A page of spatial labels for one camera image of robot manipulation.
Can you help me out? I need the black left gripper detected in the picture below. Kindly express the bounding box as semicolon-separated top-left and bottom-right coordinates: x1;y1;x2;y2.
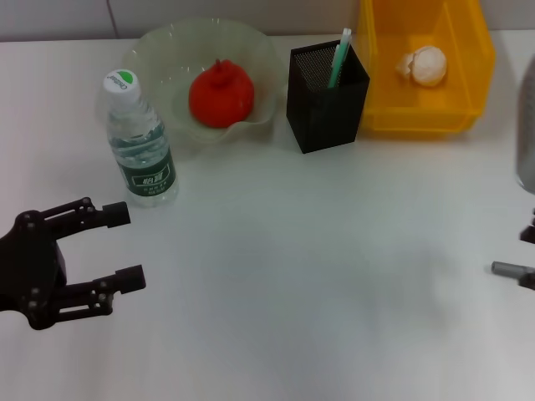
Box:
0;197;146;332

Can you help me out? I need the grey marker pen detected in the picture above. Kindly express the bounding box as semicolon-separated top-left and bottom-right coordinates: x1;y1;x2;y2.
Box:
491;261;535;281

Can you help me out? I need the clear green-labelled water bottle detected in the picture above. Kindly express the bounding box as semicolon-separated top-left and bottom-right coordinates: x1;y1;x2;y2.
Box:
102;69;180;209

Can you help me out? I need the orange fruit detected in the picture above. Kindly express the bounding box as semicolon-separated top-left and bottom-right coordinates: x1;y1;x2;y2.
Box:
188;58;256;129

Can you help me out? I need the white garlic bulb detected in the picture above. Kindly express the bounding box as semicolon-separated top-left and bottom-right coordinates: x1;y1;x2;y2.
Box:
395;45;447;88

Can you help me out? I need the green pen with white cap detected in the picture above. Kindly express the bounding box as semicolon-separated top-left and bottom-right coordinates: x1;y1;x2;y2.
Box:
327;28;353;89

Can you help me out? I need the translucent wavy glass fruit bowl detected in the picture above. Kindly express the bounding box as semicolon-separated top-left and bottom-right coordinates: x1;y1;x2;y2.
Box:
120;17;282;147

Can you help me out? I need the black mesh pen holder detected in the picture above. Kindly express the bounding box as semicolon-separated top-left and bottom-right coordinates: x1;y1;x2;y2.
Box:
286;39;371;155

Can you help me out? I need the yellow plastic bin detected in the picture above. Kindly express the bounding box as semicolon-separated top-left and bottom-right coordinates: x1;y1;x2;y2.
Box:
356;0;497;137

